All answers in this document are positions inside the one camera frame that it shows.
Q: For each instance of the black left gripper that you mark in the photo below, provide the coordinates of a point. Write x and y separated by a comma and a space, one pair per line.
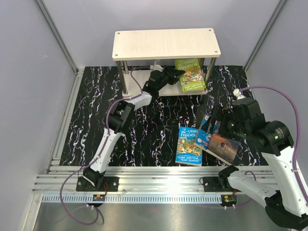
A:
173, 78

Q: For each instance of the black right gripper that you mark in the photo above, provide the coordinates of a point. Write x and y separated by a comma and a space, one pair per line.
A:
222, 113

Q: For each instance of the light green 65-Storey Treehouse book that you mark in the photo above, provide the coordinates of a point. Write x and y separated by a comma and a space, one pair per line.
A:
193, 79

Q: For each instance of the blue thin children's book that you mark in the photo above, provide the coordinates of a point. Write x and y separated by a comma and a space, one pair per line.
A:
203, 138

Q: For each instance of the dark Tale of Two Cities book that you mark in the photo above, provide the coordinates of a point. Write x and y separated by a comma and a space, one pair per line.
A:
223, 149

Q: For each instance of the blue 26-Storey Treehouse book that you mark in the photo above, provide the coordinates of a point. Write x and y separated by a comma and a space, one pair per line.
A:
187, 153

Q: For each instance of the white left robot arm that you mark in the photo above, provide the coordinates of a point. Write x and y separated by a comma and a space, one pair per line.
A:
119, 117

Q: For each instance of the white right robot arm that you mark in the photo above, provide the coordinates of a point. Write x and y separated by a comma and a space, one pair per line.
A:
286, 206

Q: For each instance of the white wooden two-tier shelf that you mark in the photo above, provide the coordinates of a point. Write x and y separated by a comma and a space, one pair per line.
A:
160, 44

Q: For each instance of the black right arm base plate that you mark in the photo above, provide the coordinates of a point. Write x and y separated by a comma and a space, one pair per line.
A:
215, 184

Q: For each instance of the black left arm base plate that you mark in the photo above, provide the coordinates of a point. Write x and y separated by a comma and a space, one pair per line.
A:
106, 183

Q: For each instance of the aluminium front rail frame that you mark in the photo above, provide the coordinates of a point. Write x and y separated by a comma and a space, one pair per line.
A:
246, 215

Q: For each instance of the white slotted cable duct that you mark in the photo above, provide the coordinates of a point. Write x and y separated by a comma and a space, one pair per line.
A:
134, 198

